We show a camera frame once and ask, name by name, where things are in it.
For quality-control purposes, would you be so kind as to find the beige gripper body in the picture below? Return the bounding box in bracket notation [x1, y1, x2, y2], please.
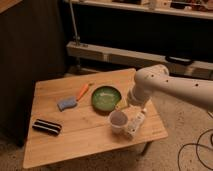
[127, 87, 150, 108]

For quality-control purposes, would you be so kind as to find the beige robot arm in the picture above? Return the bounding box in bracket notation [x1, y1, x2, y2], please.
[127, 64, 213, 112]

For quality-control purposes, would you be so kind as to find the green round plate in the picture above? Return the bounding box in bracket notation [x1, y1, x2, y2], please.
[91, 86, 122, 112]

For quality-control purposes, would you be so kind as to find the wooden low table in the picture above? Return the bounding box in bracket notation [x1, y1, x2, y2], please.
[23, 69, 168, 169]

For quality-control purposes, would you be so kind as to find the white lower shelf beam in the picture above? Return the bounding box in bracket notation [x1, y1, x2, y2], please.
[66, 41, 213, 80]

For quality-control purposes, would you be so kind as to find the metal vertical pole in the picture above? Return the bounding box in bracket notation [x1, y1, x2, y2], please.
[69, 0, 80, 46]

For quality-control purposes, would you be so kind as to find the black rectangular box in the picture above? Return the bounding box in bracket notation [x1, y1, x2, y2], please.
[32, 119, 62, 136]

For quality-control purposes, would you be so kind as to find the upper wooden shelf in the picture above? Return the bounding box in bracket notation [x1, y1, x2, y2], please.
[63, 0, 213, 20]

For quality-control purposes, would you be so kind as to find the dark cabinet on left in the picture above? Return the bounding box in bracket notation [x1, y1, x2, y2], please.
[0, 0, 66, 146]

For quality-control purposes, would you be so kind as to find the blue sponge brush orange handle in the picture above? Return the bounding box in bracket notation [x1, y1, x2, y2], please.
[57, 83, 91, 111]

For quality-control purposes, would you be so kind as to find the black cable on floor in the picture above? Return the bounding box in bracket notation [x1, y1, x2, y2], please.
[176, 111, 213, 171]

